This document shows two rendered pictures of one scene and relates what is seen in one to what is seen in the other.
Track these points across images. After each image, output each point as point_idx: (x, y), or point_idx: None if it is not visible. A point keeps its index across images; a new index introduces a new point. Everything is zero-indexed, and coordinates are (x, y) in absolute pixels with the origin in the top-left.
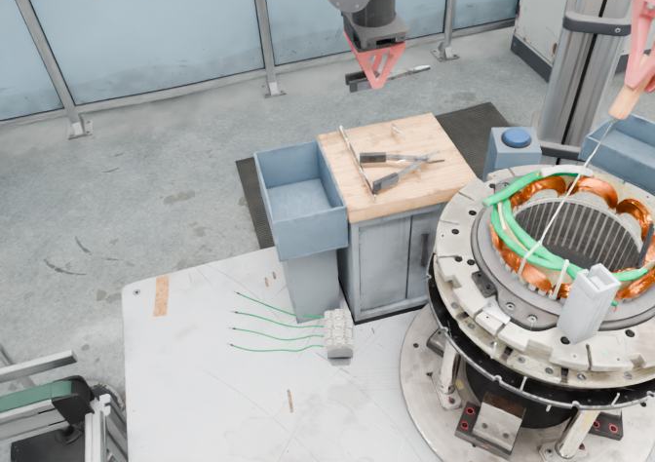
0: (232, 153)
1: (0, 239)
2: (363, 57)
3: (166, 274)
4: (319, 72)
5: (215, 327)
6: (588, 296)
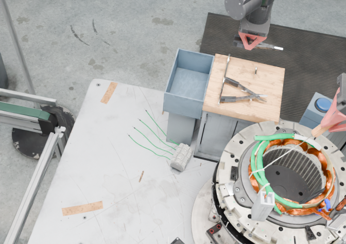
0: (209, 6)
1: (52, 1)
2: (241, 34)
3: (116, 82)
4: None
5: (126, 123)
6: (259, 203)
